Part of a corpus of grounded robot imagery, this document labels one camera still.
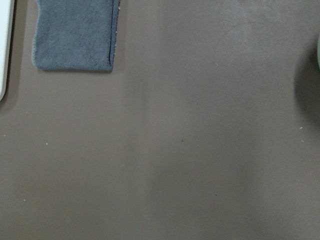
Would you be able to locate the cream rectangular tray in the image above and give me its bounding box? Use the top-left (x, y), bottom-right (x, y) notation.
top-left (0, 0), bottom-right (16, 100)

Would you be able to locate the grey folded cloth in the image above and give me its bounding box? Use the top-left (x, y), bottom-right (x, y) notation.
top-left (32, 0), bottom-right (120, 72)

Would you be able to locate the mint green bowl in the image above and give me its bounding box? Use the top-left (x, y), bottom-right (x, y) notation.
top-left (316, 34), bottom-right (320, 69)

